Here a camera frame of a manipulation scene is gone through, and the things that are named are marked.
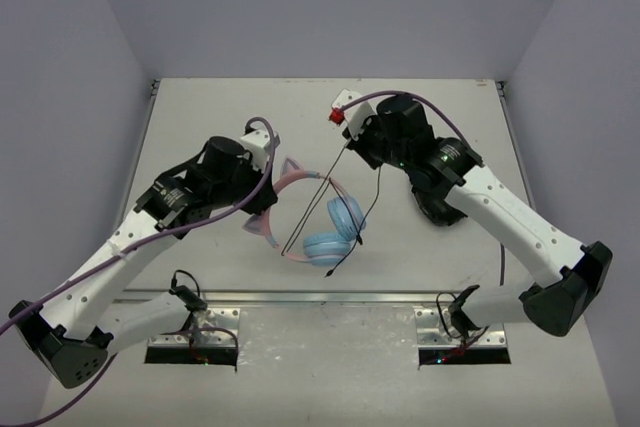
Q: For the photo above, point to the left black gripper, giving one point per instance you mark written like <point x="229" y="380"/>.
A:
<point x="261" y="195"/>

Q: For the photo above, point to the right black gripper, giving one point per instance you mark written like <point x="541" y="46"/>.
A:
<point x="360" y="145"/>

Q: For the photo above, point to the pink blue cat-ear headphones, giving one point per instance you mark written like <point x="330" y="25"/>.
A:
<point x="332" y="223"/>

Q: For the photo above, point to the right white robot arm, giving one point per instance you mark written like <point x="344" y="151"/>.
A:
<point x="450" y="180"/>

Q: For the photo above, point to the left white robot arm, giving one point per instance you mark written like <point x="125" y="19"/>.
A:
<point x="71" y="330"/>

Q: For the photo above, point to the black headphones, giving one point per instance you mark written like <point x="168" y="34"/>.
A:
<point x="436" y="211"/>

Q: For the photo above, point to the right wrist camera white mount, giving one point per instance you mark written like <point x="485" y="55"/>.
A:
<point x="354" y="118"/>

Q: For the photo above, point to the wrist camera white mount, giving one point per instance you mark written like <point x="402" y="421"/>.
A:
<point x="354" y="118"/>
<point x="258" y="144"/>

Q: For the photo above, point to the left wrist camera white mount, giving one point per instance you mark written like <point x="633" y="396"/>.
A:
<point x="258" y="144"/>

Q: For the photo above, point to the aluminium table rail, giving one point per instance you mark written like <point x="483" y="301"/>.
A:
<point x="255" y="297"/>

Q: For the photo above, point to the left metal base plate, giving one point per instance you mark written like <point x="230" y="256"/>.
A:
<point x="214" y="328"/>

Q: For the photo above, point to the metal base plate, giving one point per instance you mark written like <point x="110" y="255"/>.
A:
<point x="431" y="334"/>
<point x="214" y="328"/>

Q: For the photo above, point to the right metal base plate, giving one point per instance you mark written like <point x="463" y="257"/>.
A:
<point x="431" y="334"/>

